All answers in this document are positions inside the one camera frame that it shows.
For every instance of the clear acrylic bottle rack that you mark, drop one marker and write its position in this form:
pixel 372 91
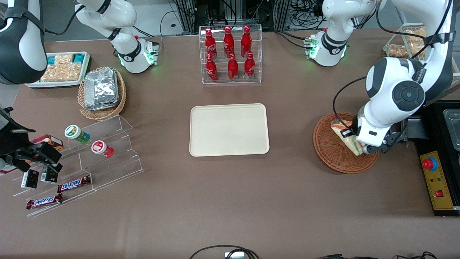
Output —
pixel 258 54

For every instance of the teal snack packet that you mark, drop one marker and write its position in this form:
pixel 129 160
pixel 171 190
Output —
pixel 52 60
pixel 78 58

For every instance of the background equipment rack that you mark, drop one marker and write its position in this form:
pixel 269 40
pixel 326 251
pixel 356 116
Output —
pixel 233 12

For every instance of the triangle sandwich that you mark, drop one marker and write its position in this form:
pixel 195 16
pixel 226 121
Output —
pixel 345 138

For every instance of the small black box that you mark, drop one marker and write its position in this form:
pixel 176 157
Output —
pixel 49 175
pixel 30 178

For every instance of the round brown wicker basket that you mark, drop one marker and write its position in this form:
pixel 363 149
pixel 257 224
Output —
pixel 334 154

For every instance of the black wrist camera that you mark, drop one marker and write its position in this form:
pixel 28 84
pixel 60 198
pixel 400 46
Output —
pixel 346 133

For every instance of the red cola bottle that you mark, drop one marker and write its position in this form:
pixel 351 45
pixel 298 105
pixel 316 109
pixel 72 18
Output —
pixel 233 69
pixel 246 41
pixel 229 43
pixel 210 45
pixel 249 67
pixel 211 70

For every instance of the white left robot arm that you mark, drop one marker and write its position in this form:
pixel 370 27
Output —
pixel 388 82

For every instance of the green lid cup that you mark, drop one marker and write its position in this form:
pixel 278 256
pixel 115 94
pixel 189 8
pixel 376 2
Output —
pixel 76 133

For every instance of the oval tan wicker basket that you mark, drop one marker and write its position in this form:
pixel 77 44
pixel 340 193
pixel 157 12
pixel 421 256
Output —
pixel 102 114

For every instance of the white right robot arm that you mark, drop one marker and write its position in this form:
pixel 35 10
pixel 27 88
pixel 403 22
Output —
pixel 122 14

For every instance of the silver foil pack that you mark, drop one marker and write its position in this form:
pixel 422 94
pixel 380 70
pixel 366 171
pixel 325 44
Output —
pixel 101 86
pixel 106 107

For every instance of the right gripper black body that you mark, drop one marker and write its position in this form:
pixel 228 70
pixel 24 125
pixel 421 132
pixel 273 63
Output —
pixel 12 143

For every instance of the Snickers bar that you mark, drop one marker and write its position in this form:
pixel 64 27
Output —
pixel 44 201
pixel 73 183

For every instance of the red brown carton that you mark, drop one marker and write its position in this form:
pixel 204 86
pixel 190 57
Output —
pixel 50 141

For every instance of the steel pan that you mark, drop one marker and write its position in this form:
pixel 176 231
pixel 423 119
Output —
pixel 453 126

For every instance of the red emergency stop button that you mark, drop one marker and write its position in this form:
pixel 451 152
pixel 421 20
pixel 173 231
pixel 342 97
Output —
pixel 429 164

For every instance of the small grey device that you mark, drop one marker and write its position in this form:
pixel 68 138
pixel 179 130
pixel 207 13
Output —
pixel 234 255

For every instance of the beige plastic tray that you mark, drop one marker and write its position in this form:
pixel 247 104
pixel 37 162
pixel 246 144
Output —
pixel 230 129

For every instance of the clear acrylic step display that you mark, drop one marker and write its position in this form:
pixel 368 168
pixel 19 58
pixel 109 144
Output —
pixel 115 169

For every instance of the beige snack bag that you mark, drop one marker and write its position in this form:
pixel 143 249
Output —
pixel 61 73
pixel 64 59
pixel 397 51
pixel 417 48
pixel 417 34

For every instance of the white snack tray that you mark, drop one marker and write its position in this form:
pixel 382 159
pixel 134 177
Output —
pixel 57 85

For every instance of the black machine with yellow panel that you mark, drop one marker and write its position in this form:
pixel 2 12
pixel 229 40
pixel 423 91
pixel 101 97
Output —
pixel 436 144

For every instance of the red lid cup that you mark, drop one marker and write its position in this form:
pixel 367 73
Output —
pixel 101 148

